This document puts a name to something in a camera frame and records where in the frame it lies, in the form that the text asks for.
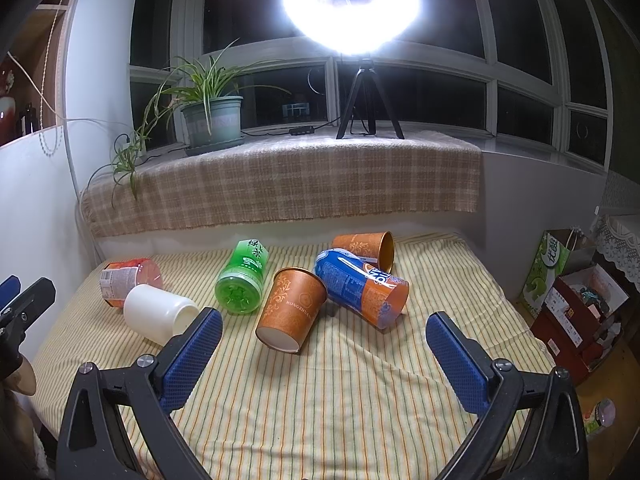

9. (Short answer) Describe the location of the orange paper cup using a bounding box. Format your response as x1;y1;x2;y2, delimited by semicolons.
332;231;395;273
255;268;328;353

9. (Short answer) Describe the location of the orange labelled plastic cup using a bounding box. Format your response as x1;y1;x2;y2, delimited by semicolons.
99;258;164;309

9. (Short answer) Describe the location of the white plastic cup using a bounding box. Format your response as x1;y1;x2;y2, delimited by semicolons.
124;284;200;346

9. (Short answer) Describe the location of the green plastic cup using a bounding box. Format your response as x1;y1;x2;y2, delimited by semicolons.
215;238;269;314

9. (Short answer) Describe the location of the gloved left hand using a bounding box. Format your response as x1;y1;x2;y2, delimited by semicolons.
0;356;51;479

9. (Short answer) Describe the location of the small can on floor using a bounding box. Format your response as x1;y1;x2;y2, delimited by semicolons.
584;398;616;438

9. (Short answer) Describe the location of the red cardboard box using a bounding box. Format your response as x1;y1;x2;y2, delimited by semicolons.
532;264;628;386

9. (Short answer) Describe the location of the dark bottle on shelf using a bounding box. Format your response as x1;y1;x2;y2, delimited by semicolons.
17;103;39;136

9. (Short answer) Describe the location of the red white ceramic vase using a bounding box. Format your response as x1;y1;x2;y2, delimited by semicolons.
0;63;16;145

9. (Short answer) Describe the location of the green tissue box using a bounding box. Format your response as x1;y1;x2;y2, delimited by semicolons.
518;228;596;318

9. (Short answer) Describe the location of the striped yellow table cloth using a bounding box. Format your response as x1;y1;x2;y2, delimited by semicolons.
32;234;554;479

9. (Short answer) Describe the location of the white lace cloth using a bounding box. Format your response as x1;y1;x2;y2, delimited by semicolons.
592;214;640;289

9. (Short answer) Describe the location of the potted spider plant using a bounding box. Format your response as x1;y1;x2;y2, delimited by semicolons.
82;42;268;197

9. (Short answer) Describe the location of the plaid beige sill cloth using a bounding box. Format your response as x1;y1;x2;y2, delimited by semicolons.
80;131;483;238

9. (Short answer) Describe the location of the black tripod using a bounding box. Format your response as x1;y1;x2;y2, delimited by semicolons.
336;58;405;140

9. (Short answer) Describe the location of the ring light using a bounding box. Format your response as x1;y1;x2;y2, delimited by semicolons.
281;0;422;56

